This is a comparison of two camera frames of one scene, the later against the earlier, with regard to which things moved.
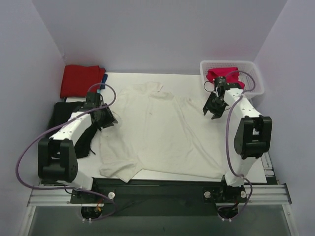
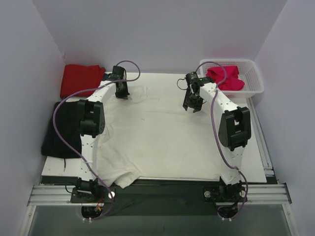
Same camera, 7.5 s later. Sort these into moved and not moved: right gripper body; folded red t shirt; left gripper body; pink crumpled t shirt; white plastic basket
Moved: left gripper body; right gripper body
Not moved: white plastic basket; pink crumpled t shirt; folded red t shirt
